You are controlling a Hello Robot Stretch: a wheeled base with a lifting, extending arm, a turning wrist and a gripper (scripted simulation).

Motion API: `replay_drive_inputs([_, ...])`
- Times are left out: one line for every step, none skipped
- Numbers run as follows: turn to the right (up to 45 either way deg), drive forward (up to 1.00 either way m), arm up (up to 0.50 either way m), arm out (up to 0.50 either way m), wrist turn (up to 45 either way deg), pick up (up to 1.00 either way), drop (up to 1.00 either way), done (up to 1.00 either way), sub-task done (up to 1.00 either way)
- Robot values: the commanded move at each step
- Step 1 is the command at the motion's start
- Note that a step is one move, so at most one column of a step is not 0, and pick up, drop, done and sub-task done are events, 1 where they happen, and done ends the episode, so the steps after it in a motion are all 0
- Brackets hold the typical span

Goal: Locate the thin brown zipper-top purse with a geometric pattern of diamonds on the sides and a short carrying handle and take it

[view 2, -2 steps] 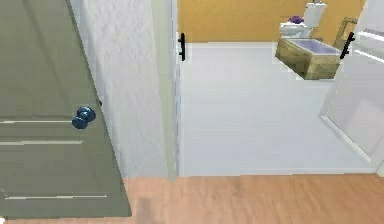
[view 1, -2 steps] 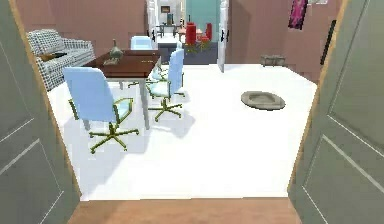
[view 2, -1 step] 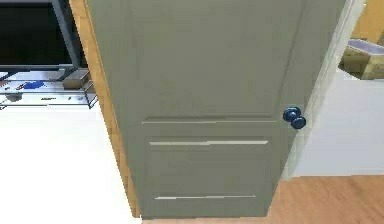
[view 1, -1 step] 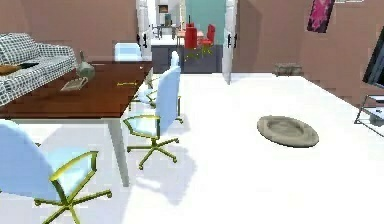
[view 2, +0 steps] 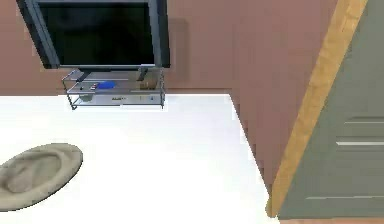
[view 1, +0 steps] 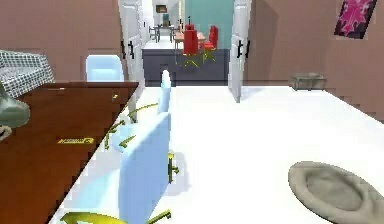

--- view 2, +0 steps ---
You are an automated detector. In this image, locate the brown patterned purse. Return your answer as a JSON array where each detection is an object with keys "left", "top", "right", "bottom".
[{"left": 139, "top": 77, "right": 158, "bottom": 91}]

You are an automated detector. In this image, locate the grey glass television stand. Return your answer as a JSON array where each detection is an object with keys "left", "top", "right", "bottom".
[{"left": 61, "top": 67, "right": 167, "bottom": 111}]

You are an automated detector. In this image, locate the blue flat object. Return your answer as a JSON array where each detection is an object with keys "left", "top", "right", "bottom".
[{"left": 96, "top": 80, "right": 116, "bottom": 90}]

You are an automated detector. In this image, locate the black television set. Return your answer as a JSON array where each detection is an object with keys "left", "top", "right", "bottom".
[{"left": 15, "top": 0, "right": 171, "bottom": 82}]

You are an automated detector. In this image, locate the grey panelled room door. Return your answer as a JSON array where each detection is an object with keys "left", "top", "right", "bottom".
[{"left": 277, "top": 0, "right": 384, "bottom": 221}]

